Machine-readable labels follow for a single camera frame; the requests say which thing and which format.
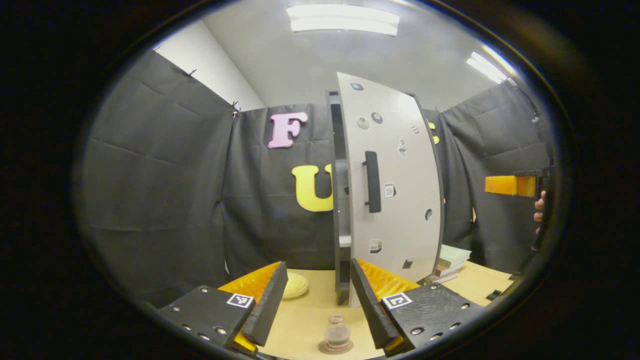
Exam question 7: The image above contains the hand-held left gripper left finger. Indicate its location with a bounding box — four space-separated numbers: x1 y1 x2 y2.
159 261 290 358

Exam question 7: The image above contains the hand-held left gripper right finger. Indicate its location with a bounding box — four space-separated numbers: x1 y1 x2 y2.
350 258 486 358

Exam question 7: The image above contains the clear plastic bottle red cap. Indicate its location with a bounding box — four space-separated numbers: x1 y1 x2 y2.
324 313 351 350

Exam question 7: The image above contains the dark grey cabinet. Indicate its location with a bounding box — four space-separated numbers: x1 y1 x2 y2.
326 90 353 306

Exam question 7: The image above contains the brown round coaster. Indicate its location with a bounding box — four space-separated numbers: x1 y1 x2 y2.
318 339 354 355

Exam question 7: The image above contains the grey cabinet door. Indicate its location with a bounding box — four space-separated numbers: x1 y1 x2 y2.
336 72 445 286

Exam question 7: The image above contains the grey book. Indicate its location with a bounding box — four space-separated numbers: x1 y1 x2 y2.
425 270 460 285

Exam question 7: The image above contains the green book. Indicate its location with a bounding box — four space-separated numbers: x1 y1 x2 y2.
439 244 472 268

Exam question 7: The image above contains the black backdrop cloth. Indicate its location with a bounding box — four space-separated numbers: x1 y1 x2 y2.
75 50 556 308

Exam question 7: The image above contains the long ceiling light panel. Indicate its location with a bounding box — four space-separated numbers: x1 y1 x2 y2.
286 4 401 37

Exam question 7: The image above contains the black door handle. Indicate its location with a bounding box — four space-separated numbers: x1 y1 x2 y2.
362 150 382 214

